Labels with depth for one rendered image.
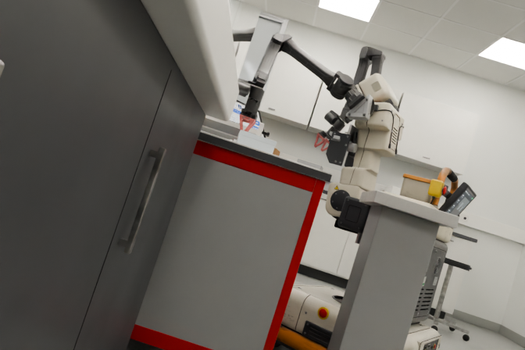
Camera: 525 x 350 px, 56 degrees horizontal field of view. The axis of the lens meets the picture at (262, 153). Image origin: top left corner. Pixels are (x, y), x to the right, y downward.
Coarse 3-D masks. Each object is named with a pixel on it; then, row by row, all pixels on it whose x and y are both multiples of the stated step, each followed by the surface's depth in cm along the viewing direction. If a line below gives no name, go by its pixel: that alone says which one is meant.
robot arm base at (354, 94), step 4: (352, 88) 235; (348, 92) 234; (352, 92) 234; (356, 92) 234; (360, 92) 233; (348, 96) 234; (352, 96) 232; (356, 96) 231; (360, 96) 228; (364, 96) 231; (348, 100) 233; (352, 100) 229; (356, 100) 228; (360, 100) 230; (348, 104) 230; (352, 104) 229; (356, 104) 231
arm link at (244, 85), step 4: (260, 76) 208; (264, 76) 210; (240, 80) 204; (244, 80) 207; (248, 80) 207; (256, 80) 207; (260, 80) 207; (264, 80) 208; (240, 84) 202; (244, 84) 203; (248, 84) 204; (256, 84) 208; (260, 84) 207; (240, 88) 202; (244, 88) 203; (248, 88) 203; (240, 92) 203; (244, 92) 203; (244, 96) 205
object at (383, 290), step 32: (384, 224) 165; (416, 224) 164; (448, 224) 160; (384, 256) 164; (416, 256) 163; (352, 288) 170; (384, 288) 163; (416, 288) 162; (352, 320) 162; (384, 320) 162
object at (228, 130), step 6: (204, 120) 215; (210, 120) 216; (216, 120) 216; (222, 120) 216; (204, 126) 216; (210, 126) 215; (216, 126) 215; (222, 126) 215; (228, 126) 216; (234, 126) 216; (210, 132) 230; (216, 132) 220; (222, 132) 215; (228, 132) 215; (234, 132) 215; (252, 132) 216; (228, 138) 231; (234, 138) 222
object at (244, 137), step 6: (240, 132) 164; (246, 132) 164; (240, 138) 164; (246, 138) 164; (252, 138) 164; (258, 138) 164; (264, 138) 164; (246, 144) 164; (252, 144) 164; (258, 144) 164; (264, 144) 165; (270, 144) 165; (276, 144) 165; (264, 150) 164; (270, 150) 165
